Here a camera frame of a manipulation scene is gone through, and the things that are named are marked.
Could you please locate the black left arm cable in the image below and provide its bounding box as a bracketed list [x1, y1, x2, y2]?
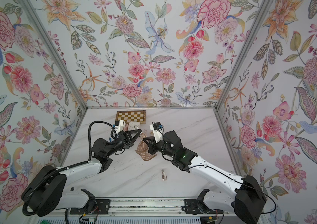
[21, 120, 114, 216]

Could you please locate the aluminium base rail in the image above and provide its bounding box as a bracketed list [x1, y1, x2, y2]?
[23, 197, 260, 224]

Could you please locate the wooden chessboard box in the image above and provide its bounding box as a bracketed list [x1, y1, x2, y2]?
[115, 110, 146, 125]

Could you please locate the white square alarm clock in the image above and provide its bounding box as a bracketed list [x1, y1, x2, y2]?
[128, 121, 141, 131]

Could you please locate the brown striped cloth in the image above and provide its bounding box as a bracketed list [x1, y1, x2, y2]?
[135, 140, 156, 161]

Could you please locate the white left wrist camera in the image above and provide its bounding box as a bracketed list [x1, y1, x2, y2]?
[114, 120, 126, 133]

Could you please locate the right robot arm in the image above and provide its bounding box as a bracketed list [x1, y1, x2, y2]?
[143, 131, 267, 224]

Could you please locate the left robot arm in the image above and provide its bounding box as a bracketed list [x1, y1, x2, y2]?
[21, 129, 142, 217]

